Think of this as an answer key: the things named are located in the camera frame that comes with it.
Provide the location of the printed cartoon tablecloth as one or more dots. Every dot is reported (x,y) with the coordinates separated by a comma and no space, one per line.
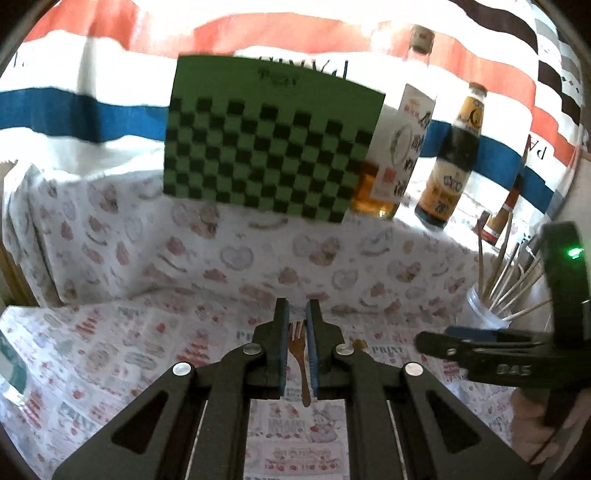
(129,281)

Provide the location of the wooden fork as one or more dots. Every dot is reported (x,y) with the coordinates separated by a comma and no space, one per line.
(296,346)

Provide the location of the striped Paris cloth backdrop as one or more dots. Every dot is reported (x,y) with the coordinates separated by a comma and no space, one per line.
(91,83)

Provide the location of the translucent plastic cup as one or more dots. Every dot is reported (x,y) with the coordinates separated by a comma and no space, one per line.
(475,314)

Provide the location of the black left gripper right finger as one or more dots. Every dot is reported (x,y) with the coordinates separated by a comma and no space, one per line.
(402,422)

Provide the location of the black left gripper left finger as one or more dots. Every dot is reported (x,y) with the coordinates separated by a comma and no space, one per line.
(191,423)

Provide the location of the pale chopstick in cup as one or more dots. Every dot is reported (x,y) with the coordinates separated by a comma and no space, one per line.
(526,311)

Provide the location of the clear cooking wine bottle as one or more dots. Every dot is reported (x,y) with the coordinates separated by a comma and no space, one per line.
(400,133)

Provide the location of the green checkerboard calibration board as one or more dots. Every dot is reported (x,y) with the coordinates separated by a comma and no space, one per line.
(268,136)

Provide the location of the person right hand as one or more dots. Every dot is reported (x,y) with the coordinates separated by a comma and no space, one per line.
(531,439)

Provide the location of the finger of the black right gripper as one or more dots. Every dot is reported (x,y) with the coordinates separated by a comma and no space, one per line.
(461,345)

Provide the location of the red label sauce bottle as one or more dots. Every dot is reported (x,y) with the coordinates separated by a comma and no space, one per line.
(495,224)

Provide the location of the dark soy sauce bottle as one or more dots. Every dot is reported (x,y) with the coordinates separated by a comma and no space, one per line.
(455,162)

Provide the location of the brown chopstick in cup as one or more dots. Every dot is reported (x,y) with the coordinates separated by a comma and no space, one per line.
(481,267)

